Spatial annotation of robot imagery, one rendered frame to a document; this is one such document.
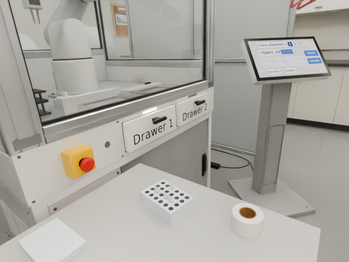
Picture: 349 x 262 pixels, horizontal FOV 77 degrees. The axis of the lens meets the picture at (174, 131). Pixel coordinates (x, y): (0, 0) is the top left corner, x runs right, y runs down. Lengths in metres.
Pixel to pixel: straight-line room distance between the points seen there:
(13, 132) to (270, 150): 1.56
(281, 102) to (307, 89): 1.98
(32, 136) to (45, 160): 0.07
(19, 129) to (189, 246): 0.46
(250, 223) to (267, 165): 1.30
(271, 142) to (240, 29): 1.20
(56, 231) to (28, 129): 0.25
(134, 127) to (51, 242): 0.41
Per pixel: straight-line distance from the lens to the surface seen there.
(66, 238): 0.59
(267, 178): 1.89
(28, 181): 0.66
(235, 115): 2.53
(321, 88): 3.62
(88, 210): 0.67
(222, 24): 2.51
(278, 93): 1.64
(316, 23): 4.28
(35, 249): 0.60
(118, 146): 0.78
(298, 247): 0.58
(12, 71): 0.60
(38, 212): 0.71
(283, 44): 1.66
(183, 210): 0.58
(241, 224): 0.54
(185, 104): 1.02
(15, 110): 0.60
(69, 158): 0.63
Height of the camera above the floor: 1.16
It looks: 21 degrees down
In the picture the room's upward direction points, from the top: 2 degrees counter-clockwise
